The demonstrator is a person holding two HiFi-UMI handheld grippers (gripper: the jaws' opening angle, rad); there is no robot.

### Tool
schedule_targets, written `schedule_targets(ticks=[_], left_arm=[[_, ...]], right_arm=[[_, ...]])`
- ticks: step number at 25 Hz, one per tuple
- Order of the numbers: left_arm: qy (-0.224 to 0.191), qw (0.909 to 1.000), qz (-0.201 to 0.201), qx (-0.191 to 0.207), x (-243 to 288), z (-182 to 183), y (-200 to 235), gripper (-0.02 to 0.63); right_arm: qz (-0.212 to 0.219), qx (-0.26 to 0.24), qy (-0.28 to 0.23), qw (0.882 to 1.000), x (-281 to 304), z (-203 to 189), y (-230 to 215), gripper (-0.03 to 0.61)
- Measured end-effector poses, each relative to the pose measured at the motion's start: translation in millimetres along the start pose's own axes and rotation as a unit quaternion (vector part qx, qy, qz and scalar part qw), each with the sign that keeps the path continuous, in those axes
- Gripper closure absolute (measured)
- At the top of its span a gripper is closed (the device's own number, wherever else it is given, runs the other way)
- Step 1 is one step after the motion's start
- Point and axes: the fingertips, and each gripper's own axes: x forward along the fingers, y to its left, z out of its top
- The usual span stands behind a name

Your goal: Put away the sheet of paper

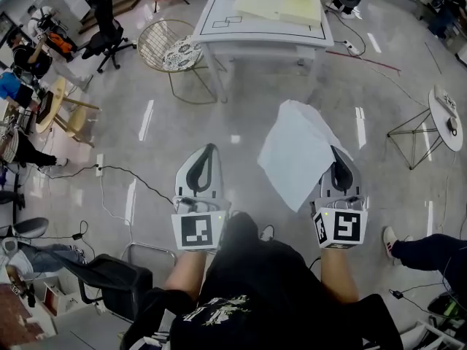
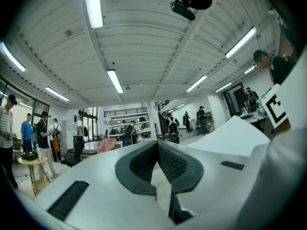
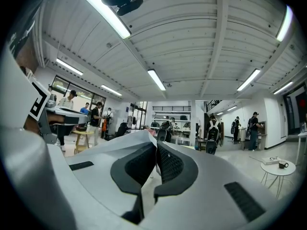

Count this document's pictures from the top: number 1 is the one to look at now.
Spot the person's right forearm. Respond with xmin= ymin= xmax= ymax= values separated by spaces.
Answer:
xmin=320 ymin=246 xmax=360 ymax=305

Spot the person's left forearm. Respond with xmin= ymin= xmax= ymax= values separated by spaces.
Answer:
xmin=162 ymin=249 xmax=213 ymax=303

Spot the black mesh chair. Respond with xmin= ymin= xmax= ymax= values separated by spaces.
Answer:
xmin=42 ymin=246 xmax=155 ymax=323

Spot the black floor cable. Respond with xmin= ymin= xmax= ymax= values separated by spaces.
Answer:
xmin=46 ymin=163 xmax=177 ymax=206

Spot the patterned round seat cushion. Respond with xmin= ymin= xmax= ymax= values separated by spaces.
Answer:
xmin=161 ymin=35 xmax=204 ymax=73

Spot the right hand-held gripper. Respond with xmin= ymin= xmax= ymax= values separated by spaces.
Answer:
xmin=309 ymin=144 xmax=369 ymax=251

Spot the white sheet of paper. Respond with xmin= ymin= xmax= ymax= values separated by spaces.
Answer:
xmin=256 ymin=99 xmax=355 ymax=213

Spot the round wooden table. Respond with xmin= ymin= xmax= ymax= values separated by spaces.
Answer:
xmin=35 ymin=76 xmax=69 ymax=135

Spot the open cardboard box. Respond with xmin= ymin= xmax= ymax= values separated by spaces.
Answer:
xmin=42 ymin=280 xmax=80 ymax=317

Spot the white patterned device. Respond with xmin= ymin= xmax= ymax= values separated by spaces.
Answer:
xmin=435 ymin=87 xmax=458 ymax=115

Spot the black office chair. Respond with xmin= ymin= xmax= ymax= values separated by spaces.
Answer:
xmin=80 ymin=0 xmax=138 ymax=74

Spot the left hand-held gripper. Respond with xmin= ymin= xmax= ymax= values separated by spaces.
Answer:
xmin=171 ymin=143 xmax=232 ymax=252

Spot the round white side table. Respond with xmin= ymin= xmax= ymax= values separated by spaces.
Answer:
xmin=387 ymin=84 xmax=465 ymax=171

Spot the white table with black lines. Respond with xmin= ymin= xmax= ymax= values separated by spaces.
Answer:
xmin=191 ymin=0 xmax=335 ymax=104

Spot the yellow wooden stool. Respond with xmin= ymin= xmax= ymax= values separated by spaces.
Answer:
xmin=53 ymin=96 xmax=102 ymax=148

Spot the gold wire chair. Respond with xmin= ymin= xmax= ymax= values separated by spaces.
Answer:
xmin=137 ymin=18 xmax=220 ymax=106

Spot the person's black printed shirt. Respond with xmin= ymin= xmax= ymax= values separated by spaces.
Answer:
xmin=122 ymin=211 xmax=404 ymax=350

